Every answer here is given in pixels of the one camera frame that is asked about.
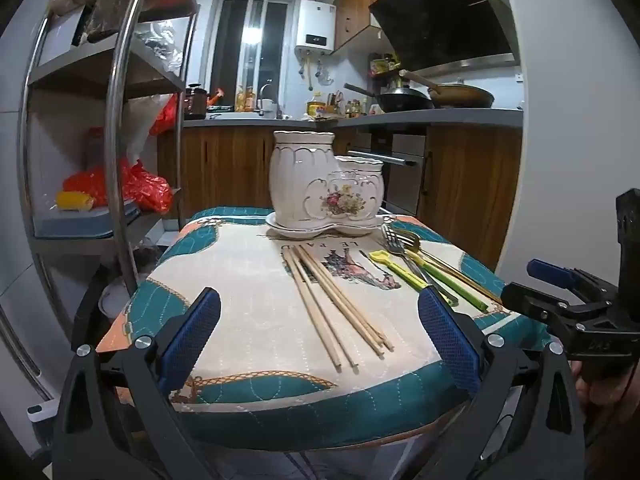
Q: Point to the yellow oil bottles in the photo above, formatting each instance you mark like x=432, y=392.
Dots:
x=245, y=100

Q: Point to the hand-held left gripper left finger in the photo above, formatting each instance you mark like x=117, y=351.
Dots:
x=192, y=340

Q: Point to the printed quilted table cover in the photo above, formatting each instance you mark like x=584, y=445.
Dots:
x=240, y=310

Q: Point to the white plastic bag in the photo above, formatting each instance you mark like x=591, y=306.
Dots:
x=137, y=125

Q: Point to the white cup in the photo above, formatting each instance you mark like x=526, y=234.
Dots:
x=268, y=110

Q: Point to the white ceramic holder saucer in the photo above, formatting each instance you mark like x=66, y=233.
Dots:
x=320, y=232

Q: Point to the grey kitchen countertop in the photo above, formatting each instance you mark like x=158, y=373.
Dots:
x=450, y=117

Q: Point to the black wok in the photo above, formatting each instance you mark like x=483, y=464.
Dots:
x=400, y=101

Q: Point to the yellow plastic object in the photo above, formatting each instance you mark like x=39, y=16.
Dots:
x=75, y=201

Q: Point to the built-in steel oven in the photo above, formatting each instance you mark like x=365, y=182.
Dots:
x=405, y=180

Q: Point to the wooden upper cabinets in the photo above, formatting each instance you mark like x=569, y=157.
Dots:
x=357, y=5

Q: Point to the brown frying pan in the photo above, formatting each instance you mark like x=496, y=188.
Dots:
x=465, y=96

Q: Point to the person's right hand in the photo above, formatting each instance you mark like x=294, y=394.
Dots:
x=610, y=395

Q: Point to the black range hood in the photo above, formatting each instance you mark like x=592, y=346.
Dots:
x=440, y=20

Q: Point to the chrome faucet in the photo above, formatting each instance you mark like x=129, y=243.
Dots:
x=265, y=90

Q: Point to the dark bag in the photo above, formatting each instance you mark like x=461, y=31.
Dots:
x=105, y=5

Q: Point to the large red plastic bag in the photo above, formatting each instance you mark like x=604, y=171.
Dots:
x=145, y=190

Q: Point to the wooden cabinets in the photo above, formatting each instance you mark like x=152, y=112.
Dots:
x=357, y=5
x=225, y=165

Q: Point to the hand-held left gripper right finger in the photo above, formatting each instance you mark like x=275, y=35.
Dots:
x=447, y=340

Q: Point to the small red plastic bag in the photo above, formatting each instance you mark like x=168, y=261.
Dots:
x=167, y=112

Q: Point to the white bowl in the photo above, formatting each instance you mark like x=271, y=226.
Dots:
x=112, y=300

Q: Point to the white water heater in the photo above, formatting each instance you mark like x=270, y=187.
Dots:
x=315, y=25

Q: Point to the white floral ceramic utensil holder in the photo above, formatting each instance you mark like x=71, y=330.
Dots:
x=300, y=185

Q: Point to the dark cooking pot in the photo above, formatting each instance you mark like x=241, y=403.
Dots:
x=196, y=102

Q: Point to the metal shelf rack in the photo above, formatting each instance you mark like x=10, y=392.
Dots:
x=117, y=110

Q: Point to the kitchen window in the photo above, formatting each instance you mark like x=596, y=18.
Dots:
x=250, y=50

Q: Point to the wooden lower cabinets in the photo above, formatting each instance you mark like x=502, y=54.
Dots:
x=225, y=165

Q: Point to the silver metal fork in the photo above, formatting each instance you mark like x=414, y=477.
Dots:
x=391, y=240

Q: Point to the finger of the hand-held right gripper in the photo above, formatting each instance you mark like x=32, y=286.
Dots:
x=535, y=305
x=552, y=271

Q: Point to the clear plastic bag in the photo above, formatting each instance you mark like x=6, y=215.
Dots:
x=160, y=45

